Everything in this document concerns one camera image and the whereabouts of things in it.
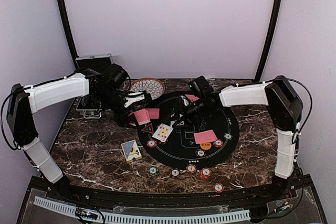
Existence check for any red playing card deck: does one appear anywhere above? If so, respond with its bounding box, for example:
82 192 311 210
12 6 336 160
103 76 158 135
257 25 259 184
130 109 151 125

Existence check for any triangular all in button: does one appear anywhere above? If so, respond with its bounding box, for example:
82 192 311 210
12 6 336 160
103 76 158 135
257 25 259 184
141 123 154 135

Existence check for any patterned ceramic plate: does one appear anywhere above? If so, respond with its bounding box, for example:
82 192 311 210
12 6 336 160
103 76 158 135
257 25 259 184
130 78 165 100

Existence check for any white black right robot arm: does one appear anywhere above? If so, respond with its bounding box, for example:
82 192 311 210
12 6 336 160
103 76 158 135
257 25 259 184
164 76 307 179

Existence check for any orange big blind button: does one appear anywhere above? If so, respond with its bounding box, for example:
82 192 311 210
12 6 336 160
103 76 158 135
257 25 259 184
200 143 212 151

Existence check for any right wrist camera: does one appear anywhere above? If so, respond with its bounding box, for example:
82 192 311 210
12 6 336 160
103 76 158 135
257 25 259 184
167 95 190 121

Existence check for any aluminium poker chip case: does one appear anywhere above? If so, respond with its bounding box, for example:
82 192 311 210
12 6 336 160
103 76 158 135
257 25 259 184
76 53 113 119

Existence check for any white cable duct strip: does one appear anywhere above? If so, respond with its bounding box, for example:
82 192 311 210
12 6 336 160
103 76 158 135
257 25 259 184
33 196 250 223

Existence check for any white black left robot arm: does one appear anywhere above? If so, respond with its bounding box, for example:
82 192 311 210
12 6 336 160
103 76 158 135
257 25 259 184
3 64 146 201

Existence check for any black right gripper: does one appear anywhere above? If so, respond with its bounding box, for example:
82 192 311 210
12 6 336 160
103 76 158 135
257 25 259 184
164 97 208 128

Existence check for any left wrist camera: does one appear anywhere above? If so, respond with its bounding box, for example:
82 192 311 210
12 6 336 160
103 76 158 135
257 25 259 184
124 91 152 108

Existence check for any face up black card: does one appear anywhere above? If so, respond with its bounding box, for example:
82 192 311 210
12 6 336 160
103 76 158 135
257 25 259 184
170 121 185 127

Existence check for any round black poker mat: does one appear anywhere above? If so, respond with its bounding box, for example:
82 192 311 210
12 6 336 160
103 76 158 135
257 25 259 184
138 106 239 170

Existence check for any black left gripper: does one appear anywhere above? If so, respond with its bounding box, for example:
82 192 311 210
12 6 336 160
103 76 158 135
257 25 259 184
94 87 140 129

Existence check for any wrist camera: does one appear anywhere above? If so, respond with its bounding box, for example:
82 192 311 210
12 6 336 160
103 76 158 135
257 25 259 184
124 91 152 108
167 95 190 121

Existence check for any red chip mat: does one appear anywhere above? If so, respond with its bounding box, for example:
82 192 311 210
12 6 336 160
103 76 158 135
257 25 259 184
213 139 224 148
146 140 157 148

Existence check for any black chip mat front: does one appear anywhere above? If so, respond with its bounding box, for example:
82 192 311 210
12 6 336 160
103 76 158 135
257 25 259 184
196 149 206 157

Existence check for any red card mat top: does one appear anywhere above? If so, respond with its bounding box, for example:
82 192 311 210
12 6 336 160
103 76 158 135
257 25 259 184
185 94 199 102

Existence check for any green chip mat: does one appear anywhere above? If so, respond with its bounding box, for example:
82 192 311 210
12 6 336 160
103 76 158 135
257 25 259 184
224 133 233 141

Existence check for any face up red card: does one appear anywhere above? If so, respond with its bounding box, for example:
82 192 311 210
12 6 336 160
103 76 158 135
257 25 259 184
152 123 173 141

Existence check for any yellow card box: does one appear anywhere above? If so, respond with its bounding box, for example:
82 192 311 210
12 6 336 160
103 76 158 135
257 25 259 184
121 140 142 163

